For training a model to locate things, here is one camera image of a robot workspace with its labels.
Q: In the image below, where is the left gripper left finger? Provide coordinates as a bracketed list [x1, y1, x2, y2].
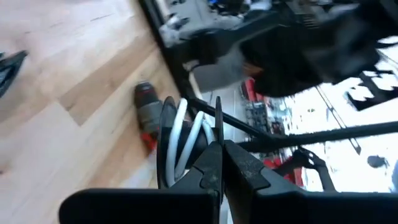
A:
[58, 140, 224, 224]

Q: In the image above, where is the white cord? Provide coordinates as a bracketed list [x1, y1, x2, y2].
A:
[165, 98, 216, 187]

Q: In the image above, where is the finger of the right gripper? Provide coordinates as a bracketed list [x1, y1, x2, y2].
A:
[187, 29, 247, 66]

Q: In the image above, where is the grey red work glove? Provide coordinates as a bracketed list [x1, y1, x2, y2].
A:
[133, 81, 164, 152]

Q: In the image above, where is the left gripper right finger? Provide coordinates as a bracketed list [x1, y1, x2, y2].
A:
[223, 139, 398, 224]

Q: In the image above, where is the red storage shelving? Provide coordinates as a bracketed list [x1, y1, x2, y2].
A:
[241, 77, 307, 187]

